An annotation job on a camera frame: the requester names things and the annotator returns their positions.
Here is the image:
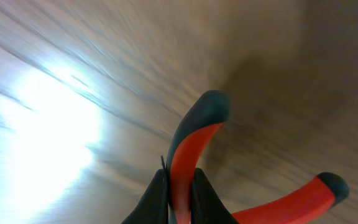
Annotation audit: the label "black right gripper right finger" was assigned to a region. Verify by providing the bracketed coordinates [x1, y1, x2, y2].
[191, 168, 239, 224]

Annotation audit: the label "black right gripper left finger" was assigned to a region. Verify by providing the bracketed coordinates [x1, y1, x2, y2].
[122, 169, 168, 224]

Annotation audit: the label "red handled pliers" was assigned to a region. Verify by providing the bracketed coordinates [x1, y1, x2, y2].
[167, 90, 350, 224]

